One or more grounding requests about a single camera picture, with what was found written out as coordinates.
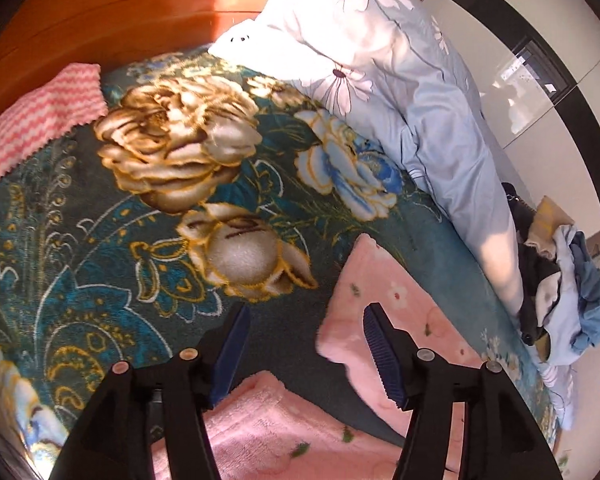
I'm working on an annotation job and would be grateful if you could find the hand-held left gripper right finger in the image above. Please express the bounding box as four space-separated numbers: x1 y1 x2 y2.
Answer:
363 302 563 480

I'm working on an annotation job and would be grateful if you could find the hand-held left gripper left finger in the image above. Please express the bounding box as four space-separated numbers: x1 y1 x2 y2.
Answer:
47 302 252 480

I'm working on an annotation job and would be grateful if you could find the pink peach-print fleece garment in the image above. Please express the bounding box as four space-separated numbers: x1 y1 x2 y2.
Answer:
150 232 486 480

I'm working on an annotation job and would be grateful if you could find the teal floral blanket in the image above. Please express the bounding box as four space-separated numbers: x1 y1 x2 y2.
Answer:
0 45 561 480

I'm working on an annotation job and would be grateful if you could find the black garment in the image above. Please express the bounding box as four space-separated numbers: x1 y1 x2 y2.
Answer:
500 182 563 346

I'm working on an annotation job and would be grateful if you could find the white garment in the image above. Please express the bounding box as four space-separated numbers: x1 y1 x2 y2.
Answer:
536 279 562 317

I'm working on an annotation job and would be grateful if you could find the blue garment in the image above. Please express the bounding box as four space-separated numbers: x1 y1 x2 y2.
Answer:
570 232 600 351

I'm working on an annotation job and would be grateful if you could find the yellow garment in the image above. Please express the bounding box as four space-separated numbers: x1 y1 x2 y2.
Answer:
525 196 576 261

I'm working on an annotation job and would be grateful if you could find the grey-blue daisy-print duvet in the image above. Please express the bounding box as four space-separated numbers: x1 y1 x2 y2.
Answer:
207 0 578 431

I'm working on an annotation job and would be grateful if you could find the pink white striped cloth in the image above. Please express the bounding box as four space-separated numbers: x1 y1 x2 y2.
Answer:
0 62 108 196

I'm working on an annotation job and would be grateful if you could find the white wardrobe with black band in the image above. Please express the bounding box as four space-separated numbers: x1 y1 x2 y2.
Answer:
422 0 600 241

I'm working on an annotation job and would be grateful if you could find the wooden bed headboard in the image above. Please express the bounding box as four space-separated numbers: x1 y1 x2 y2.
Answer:
0 0 438 136

